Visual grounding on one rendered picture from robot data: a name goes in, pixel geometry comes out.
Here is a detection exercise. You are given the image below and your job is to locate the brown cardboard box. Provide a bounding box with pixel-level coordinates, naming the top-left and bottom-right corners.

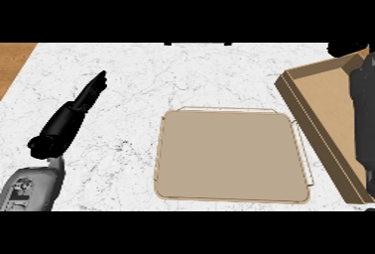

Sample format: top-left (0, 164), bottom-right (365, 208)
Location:
top-left (273, 45), bottom-right (375, 205)

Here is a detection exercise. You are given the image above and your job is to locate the beige tray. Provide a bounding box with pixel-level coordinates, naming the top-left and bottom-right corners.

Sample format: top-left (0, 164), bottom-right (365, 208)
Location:
top-left (152, 105), bottom-right (314, 204)

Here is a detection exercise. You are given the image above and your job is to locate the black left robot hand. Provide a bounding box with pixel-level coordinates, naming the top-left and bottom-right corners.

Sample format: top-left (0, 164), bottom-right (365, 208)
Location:
top-left (27, 69), bottom-right (108, 160)

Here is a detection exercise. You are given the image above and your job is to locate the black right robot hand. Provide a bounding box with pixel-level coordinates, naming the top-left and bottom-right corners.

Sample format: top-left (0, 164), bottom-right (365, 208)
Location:
top-left (325, 43), bottom-right (371, 60)

